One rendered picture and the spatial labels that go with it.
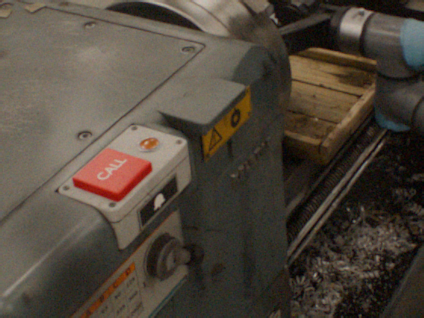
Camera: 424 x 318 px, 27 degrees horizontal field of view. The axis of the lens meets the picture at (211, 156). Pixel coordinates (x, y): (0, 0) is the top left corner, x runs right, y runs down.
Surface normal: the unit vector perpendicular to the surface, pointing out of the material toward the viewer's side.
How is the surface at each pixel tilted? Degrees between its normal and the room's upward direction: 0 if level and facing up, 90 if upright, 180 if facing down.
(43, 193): 0
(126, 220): 90
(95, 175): 0
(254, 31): 51
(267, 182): 89
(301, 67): 0
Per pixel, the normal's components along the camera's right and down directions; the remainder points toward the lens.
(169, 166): 0.84, 0.26
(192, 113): -0.09, -0.80
